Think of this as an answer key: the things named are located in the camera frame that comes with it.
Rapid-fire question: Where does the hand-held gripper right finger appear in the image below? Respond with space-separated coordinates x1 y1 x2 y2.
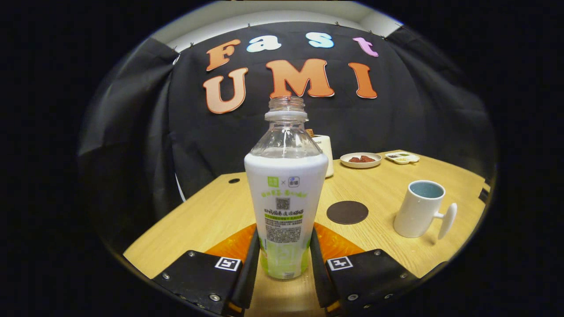
310 222 419 317

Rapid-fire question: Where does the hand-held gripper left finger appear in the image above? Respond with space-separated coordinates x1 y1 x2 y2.
152 223 260 317

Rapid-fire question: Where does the dark brown round coaster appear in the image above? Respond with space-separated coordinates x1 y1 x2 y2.
327 201 369 225

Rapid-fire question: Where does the white label juice bottle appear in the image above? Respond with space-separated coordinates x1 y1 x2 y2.
244 96 329 280

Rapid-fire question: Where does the white cup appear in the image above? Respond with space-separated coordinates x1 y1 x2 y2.
393 180 458 240

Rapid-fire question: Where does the wooden table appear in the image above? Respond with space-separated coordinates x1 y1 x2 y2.
123 150 492 317

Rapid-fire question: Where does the white round plate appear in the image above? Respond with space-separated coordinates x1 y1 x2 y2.
340 152 382 169

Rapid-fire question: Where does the cream toaster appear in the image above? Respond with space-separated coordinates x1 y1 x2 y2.
311 135 334 178

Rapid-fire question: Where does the white divided condiment dish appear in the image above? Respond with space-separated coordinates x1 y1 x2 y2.
385 151 420 165

